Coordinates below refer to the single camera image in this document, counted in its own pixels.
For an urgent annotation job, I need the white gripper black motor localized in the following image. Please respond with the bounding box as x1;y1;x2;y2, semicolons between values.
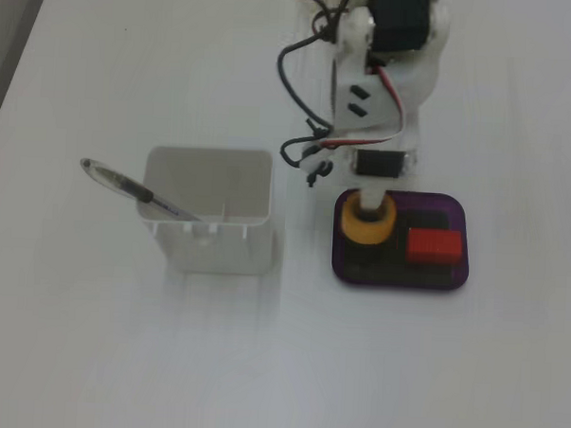
323;35;452;218

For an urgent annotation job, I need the yellow tape roll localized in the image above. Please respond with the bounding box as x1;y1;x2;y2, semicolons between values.
339;190;400;247

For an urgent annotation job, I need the purple plastic tray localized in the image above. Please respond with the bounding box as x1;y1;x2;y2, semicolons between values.
330;187;473;294

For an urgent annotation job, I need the red rectangular block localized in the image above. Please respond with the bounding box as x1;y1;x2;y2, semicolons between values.
404;227;465;265

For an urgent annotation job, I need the white plastic pen holder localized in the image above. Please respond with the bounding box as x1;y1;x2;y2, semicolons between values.
134;143;276;276

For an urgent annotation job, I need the black clear ballpoint pen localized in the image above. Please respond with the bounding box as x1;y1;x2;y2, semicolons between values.
77;157;206;223

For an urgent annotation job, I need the red white servo cable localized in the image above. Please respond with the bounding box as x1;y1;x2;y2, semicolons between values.
315;58;411;156

